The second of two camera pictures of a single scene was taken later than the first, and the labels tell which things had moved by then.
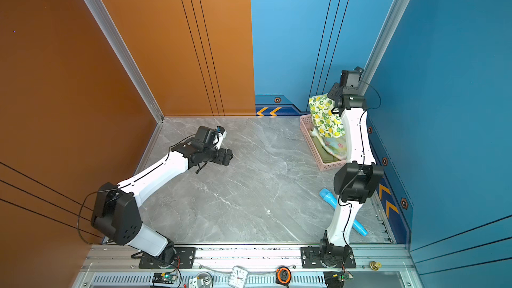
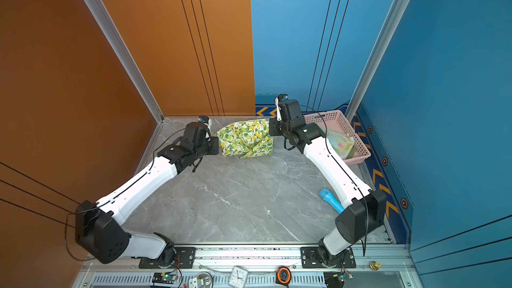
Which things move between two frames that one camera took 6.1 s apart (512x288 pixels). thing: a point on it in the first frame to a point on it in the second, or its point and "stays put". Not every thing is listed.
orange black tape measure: (283, 275) stays put
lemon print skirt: (329, 125) to (246, 139)
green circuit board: (165, 278) stays put
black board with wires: (336, 279) stays put
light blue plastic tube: (333, 199) stays put
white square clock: (238, 277) stays put
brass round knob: (375, 265) stays put
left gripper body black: (219, 156) to (211, 147)
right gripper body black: (336, 93) to (279, 128)
